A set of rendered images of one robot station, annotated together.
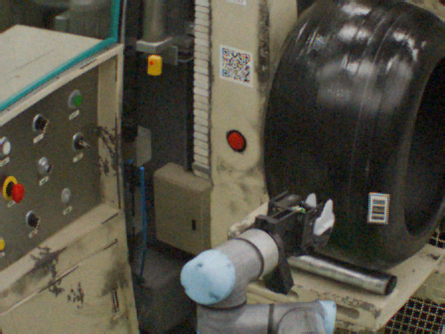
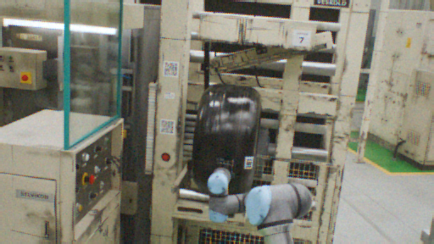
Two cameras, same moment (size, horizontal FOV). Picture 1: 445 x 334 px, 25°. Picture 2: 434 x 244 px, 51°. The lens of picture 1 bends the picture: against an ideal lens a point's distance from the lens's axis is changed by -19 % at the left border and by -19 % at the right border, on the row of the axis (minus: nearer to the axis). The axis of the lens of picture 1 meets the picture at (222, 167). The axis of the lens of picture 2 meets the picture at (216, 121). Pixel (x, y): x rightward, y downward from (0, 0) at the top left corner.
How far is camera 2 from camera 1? 91 cm
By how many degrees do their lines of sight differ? 31
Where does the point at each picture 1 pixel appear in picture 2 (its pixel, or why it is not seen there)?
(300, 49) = (209, 109)
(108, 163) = (115, 171)
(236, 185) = (164, 174)
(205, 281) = (219, 183)
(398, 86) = (253, 115)
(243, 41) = (171, 115)
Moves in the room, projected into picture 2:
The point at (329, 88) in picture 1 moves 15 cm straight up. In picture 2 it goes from (224, 121) to (227, 89)
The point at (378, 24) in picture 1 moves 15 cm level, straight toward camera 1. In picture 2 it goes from (239, 94) to (251, 100)
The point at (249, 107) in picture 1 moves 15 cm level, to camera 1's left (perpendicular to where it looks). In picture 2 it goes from (172, 143) to (143, 145)
